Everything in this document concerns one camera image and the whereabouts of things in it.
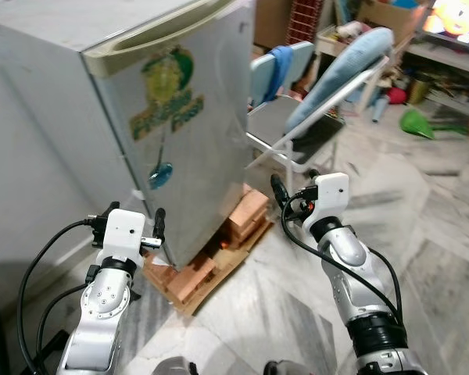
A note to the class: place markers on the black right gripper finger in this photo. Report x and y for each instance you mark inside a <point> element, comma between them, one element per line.
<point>278,190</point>
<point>313,173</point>

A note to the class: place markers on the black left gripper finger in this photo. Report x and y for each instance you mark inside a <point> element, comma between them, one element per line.
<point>160,223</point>
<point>109,209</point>

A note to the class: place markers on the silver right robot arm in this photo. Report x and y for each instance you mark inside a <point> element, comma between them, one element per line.
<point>348,258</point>

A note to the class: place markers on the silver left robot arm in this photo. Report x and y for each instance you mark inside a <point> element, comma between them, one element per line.
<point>102,312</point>

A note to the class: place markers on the blue drop fridge sticker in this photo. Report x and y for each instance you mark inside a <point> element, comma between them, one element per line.
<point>160,176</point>

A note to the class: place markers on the silver mini fridge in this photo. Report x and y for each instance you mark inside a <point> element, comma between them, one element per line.
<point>47,117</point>

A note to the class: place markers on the green fridge sticker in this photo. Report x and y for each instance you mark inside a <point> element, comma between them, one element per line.
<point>168,78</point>

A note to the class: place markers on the wooden brick pallet base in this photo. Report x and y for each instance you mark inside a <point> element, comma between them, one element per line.
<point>195,285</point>

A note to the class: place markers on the white folding chair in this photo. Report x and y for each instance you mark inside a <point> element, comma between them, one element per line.
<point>270,125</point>

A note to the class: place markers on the light blue pillow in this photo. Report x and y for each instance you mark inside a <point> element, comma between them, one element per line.
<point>344,74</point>

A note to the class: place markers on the blue cloth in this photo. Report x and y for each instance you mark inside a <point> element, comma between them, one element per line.
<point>280,70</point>

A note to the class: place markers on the grey robot left foot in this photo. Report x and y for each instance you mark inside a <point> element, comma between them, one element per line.
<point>176,367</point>

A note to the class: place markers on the grey robot foot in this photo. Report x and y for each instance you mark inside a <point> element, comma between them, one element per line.
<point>280,369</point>
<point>176,367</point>

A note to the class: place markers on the white side table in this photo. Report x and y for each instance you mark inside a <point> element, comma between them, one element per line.
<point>332,47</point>

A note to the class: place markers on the grey robot right foot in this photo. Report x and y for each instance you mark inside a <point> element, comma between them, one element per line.
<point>280,369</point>

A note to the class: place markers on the brown cardboard box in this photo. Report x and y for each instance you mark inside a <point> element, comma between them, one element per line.
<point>387,16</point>

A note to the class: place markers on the television shelf unit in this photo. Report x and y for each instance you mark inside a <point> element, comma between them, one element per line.
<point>445,58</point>

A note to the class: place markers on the television screen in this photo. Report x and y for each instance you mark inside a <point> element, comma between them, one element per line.
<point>457,16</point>

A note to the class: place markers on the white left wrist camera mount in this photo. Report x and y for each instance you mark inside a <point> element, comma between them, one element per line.
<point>125,234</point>

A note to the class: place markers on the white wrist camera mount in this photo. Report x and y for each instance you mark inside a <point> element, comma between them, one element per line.
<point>125,234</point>
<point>332,195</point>

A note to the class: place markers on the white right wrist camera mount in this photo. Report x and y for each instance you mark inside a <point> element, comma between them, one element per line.
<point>332,195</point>

